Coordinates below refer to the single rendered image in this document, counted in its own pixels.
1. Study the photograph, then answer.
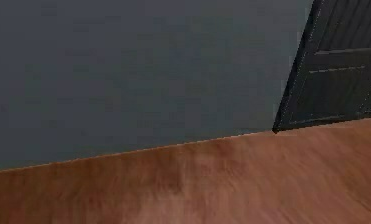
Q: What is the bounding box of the dark grey panelled room door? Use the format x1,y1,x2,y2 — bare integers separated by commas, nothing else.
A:
272,0,371,134

